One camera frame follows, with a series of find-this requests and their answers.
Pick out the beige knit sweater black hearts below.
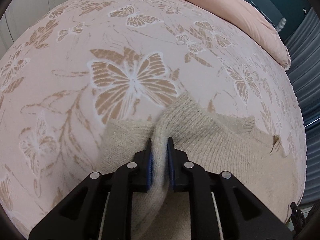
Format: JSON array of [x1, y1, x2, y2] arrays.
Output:
[[97, 93, 303, 239]]

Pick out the pink butterfly pattern bedspread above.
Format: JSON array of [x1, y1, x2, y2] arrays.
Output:
[[1, 0, 306, 237]]

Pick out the blue curtain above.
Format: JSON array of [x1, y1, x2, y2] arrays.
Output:
[[285, 8, 319, 205]]

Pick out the pink folded quilt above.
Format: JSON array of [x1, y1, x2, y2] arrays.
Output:
[[105, 0, 292, 71]]

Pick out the white wardrobe doors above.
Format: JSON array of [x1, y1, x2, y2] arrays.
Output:
[[1, 0, 68, 56]]

